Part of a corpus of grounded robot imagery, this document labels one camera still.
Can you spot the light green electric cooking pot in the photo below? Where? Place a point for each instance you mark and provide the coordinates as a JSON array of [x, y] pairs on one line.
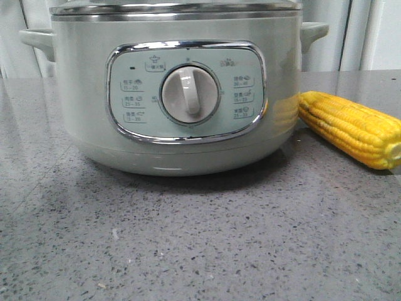
[[111, 68]]

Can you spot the yellow corn cob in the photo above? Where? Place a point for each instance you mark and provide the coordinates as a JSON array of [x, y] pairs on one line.
[[369, 136]]

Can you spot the beige timer dial knob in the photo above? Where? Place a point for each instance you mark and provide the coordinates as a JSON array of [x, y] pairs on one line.
[[190, 94]]

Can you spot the glass pot lid steel rim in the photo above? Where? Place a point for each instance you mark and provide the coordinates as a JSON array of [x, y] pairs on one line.
[[157, 7]]

